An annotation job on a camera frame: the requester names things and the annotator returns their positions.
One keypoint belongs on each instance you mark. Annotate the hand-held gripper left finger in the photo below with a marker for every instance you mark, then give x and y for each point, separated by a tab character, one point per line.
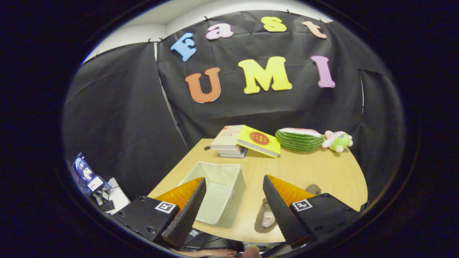
186	218

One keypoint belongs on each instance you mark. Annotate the yellow book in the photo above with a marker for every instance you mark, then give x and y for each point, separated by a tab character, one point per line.
258	139

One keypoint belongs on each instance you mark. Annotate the blue-edged book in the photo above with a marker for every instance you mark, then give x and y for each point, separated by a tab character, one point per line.
235	155

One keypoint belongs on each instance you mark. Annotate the black backdrop cloth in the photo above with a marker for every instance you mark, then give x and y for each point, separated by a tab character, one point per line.
125	125

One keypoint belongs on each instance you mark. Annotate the pale green storage box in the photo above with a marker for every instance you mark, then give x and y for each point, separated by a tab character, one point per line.
222	197

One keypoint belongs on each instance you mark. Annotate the blue printed box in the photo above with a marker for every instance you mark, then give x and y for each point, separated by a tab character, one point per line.
86	175

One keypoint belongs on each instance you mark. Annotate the watermelon slice plush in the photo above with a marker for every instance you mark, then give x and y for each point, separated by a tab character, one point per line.
299	139

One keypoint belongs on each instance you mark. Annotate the white book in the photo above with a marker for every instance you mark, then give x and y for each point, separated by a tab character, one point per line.
229	151

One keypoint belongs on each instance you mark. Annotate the green and pink plush toy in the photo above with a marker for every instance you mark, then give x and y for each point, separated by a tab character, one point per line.
339	141

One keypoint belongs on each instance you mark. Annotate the white side stand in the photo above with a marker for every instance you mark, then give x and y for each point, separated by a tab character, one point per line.
118	197

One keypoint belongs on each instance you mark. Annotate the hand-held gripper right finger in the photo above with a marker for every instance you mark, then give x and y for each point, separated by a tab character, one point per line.
283	218

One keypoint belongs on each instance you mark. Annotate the beige book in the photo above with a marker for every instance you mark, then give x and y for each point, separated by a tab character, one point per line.
227	136

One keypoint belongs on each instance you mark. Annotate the brown fuzzy shoe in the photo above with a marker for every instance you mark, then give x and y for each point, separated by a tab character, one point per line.
315	189
267	218

